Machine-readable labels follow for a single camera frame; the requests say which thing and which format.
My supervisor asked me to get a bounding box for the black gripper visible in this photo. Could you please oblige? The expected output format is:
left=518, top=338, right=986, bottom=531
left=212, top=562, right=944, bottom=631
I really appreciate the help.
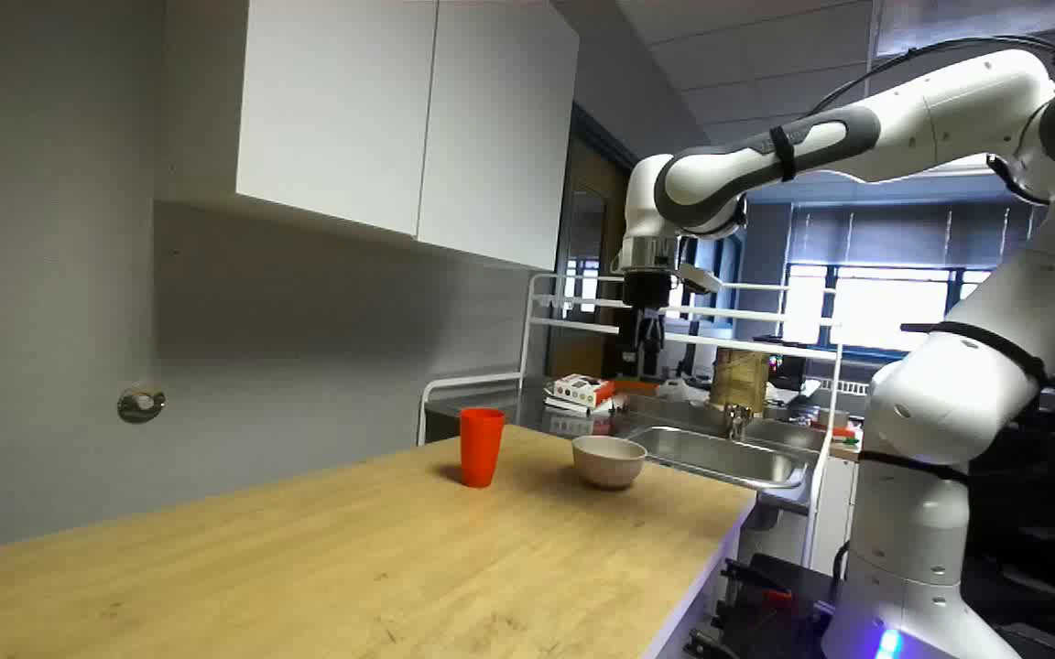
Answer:
left=618, top=267, right=673, bottom=376

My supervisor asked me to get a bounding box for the red plastic cup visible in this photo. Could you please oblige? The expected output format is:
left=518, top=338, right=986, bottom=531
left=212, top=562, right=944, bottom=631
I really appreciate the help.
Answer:
left=454, top=407, right=512, bottom=490

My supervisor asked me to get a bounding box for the beige ceramic bowl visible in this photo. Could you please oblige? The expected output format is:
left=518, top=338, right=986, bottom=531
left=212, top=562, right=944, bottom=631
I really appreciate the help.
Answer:
left=568, top=431, right=654, bottom=494

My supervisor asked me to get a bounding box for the white tubular rack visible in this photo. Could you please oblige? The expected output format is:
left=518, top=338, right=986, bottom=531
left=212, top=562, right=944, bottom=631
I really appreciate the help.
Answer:
left=414, top=270, right=849, bottom=571

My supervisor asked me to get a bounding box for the red and white box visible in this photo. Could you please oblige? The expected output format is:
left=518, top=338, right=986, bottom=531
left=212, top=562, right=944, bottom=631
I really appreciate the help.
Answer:
left=546, top=370, right=623, bottom=420

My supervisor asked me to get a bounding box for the brown paper bag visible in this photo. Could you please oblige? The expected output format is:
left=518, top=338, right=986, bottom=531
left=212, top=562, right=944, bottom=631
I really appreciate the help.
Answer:
left=707, top=343, right=776, bottom=413

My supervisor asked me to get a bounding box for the stainless steel sink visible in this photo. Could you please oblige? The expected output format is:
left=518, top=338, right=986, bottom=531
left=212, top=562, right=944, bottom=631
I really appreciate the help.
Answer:
left=614, top=418, right=820, bottom=494

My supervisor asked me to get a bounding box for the window with blinds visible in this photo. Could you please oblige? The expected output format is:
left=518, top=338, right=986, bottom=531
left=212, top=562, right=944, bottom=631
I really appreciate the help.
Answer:
left=779, top=198, right=1045, bottom=360

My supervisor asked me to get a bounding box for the black and red clamp equipment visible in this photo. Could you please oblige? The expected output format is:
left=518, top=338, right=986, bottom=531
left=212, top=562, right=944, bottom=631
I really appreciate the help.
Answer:
left=687, top=552, right=838, bottom=659

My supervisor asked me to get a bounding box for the white wall cabinet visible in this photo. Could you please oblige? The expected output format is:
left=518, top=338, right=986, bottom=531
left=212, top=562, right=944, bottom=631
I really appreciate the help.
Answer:
left=159, top=0, right=581, bottom=276

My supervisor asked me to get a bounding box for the round metal wall knob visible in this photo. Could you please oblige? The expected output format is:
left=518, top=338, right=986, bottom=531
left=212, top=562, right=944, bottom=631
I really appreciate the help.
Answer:
left=114, top=380, right=170, bottom=429

